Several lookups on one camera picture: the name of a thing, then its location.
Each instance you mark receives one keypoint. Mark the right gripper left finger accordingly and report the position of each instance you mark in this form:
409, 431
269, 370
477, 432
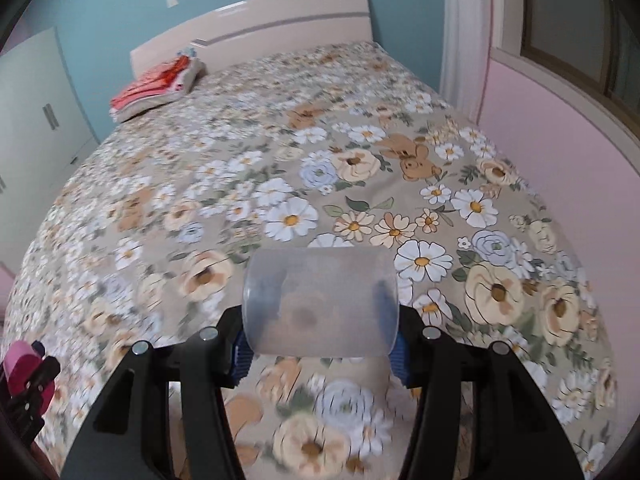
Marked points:
233, 355

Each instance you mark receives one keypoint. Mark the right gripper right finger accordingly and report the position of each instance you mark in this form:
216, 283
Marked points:
406, 357

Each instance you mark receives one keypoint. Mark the translucent plastic cup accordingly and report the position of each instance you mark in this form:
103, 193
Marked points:
321, 302

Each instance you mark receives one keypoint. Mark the pink cylinder toy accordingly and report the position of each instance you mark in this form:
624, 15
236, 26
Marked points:
19, 363

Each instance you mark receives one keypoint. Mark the floral bed cover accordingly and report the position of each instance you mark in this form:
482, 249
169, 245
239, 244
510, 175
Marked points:
334, 147

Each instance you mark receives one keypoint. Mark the folded red orange blanket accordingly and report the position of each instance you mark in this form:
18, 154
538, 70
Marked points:
162, 84

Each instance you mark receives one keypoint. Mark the white wardrobe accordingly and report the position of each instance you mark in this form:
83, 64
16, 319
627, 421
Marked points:
44, 138

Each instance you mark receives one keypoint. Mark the white curtain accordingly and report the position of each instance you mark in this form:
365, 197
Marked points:
465, 54

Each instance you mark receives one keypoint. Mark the pink wooden headboard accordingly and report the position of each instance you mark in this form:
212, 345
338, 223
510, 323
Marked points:
251, 29

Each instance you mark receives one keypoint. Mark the dark framed window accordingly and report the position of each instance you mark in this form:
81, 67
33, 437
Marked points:
588, 42

